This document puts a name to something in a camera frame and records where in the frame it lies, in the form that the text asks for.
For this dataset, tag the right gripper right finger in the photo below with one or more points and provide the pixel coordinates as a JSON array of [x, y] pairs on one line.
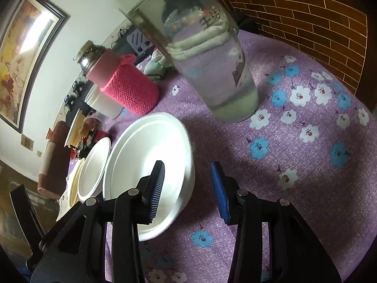
[[295, 252]]

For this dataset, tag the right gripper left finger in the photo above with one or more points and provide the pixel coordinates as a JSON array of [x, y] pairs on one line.
[[74, 249]]

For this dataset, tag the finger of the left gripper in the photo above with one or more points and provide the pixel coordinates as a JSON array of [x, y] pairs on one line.
[[27, 218]]

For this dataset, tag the beige plastic bowl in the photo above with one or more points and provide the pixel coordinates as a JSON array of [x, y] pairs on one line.
[[70, 196]]

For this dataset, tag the white foam bowl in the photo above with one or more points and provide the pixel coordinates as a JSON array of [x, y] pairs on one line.
[[91, 176], [141, 164], [147, 170]]

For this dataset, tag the stack of beige bowls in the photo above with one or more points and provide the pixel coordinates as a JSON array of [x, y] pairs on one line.
[[73, 138]]

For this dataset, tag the red plates under stack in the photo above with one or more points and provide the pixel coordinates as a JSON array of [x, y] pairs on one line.
[[86, 143]]

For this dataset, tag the brown fabric armchair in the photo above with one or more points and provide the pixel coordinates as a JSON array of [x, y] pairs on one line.
[[55, 163]]

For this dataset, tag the purple floral tablecloth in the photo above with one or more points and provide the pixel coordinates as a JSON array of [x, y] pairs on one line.
[[310, 141]]

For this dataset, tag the white plastic jar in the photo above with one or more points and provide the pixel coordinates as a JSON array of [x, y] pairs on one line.
[[103, 103]]

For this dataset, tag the pink knit-sleeved bottle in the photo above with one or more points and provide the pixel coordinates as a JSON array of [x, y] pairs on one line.
[[118, 78]]

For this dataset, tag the framed painting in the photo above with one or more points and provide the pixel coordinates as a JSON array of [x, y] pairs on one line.
[[26, 39]]

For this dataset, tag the white gloves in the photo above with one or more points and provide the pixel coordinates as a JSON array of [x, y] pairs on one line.
[[157, 66]]

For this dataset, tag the clear glass water bottle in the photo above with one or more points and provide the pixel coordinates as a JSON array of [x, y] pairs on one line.
[[199, 38]]

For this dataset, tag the small wall plaque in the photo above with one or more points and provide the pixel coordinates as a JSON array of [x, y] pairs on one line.
[[26, 142]]

